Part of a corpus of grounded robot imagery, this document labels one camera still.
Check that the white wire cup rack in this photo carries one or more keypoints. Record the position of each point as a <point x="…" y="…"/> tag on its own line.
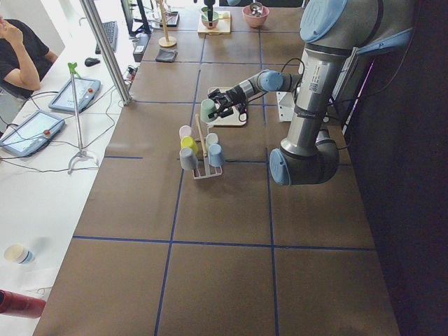
<point x="204" y="170"/>

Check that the paper cup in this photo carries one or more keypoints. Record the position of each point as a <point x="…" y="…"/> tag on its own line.
<point x="19" y="254"/>

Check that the grey cup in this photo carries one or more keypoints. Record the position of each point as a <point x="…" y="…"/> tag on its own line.
<point x="188" y="159"/>

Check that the pink bowl with ice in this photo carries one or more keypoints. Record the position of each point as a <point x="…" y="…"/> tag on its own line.
<point x="255" y="21"/>

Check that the white pedestal column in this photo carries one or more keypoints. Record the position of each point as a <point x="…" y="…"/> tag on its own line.
<point x="287" y="106"/>

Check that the black box with label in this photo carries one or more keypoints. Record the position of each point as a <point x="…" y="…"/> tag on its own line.
<point x="140" y="44"/>

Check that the teach pendant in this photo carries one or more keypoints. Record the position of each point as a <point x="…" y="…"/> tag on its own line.
<point x="33" y="134"/>
<point x="84" y="93"/>

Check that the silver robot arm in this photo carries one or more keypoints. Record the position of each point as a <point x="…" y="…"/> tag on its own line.
<point x="331" y="30"/>

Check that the yellow cup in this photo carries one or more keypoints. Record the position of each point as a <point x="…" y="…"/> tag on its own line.
<point x="189" y="142"/>

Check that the light blue cup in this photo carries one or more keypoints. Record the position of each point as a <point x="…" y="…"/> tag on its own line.
<point x="215" y="155"/>

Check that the wooden mug tree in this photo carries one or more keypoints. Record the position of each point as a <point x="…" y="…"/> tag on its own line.
<point x="166" y="41"/>

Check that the green tipped metal stand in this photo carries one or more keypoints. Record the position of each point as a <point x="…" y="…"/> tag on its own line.
<point x="82" y="154"/>

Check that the white cup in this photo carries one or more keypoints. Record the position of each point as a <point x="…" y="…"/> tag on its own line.
<point x="211" y="139"/>

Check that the green cup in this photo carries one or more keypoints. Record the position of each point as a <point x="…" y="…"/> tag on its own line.
<point x="208" y="111"/>

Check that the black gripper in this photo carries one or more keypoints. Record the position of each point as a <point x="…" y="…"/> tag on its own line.
<point x="210" y="8"/>
<point x="233" y="94"/>

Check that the metal scoop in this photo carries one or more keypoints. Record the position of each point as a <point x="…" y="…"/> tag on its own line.
<point x="256" y="9"/>

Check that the near teach pendant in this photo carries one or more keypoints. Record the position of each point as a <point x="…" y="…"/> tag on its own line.
<point x="33" y="134"/>

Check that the green bowl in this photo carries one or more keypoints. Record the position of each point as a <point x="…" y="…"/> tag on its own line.
<point x="204" y="20"/>

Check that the black keyboard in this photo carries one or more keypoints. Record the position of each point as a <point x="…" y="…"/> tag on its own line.
<point x="111" y="31"/>

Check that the black computer mouse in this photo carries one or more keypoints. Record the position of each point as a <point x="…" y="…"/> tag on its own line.
<point x="91" y="61"/>

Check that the wooden cutting board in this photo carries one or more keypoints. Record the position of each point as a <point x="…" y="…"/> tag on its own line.
<point x="221" y="23"/>

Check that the far teach pendant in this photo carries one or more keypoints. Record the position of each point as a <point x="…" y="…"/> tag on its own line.
<point x="84" y="93"/>

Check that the pink cup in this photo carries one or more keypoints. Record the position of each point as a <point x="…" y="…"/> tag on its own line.
<point x="185" y="131"/>

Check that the grey folded cloth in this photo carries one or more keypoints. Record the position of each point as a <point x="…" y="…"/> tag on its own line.
<point x="166" y="56"/>

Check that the aluminium frame post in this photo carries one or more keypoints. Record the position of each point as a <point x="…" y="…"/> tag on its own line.
<point x="107" y="53"/>

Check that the seated person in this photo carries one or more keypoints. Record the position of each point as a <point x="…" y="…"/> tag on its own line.
<point x="25" y="59"/>

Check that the cream rabbit tray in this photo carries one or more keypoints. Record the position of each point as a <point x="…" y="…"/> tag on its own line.
<point x="233" y="120"/>

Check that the red bottle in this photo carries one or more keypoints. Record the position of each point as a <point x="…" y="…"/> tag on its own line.
<point x="15" y="304"/>

